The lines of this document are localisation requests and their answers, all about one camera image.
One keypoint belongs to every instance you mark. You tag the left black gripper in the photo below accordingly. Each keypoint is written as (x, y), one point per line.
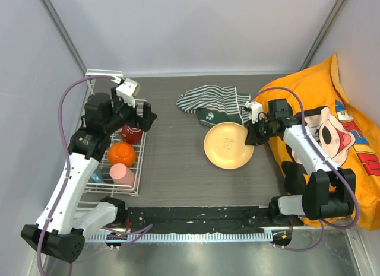
(132, 109)

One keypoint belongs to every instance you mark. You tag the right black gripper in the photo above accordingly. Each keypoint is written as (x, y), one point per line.
(253, 139)

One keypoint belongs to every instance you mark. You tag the yellow round plate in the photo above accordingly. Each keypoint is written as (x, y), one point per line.
(224, 146)

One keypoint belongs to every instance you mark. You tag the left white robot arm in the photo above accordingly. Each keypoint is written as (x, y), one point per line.
(57, 233)

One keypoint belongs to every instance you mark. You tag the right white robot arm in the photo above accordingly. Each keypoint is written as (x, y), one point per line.
(329, 192)

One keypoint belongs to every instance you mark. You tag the red patterned cup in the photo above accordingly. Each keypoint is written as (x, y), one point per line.
(130, 135)

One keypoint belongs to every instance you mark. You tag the orange bowl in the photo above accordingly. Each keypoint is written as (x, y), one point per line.
(122, 152)

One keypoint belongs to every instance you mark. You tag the green striped towel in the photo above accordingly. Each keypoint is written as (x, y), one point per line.
(214, 104)

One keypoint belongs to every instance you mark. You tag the pink cup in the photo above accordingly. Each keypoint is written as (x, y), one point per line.
(121, 175)

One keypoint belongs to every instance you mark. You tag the orange cartoon cloth bag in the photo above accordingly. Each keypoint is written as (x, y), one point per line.
(348, 136)

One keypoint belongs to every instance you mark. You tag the blue patterned bowl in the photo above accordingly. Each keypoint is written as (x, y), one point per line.
(96, 177)

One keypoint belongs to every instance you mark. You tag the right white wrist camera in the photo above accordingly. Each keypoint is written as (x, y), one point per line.
(254, 108)

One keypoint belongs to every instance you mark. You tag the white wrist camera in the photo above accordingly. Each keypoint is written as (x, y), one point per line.
(125, 91)
(254, 108)

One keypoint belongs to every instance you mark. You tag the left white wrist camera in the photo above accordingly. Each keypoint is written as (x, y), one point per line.
(125, 91)

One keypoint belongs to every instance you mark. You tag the white wire dish rack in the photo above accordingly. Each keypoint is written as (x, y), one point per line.
(96, 146)

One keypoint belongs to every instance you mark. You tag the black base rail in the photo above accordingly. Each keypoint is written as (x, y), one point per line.
(202, 220)

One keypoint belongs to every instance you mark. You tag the white slotted cable duct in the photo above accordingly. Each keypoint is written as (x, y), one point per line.
(105, 236)

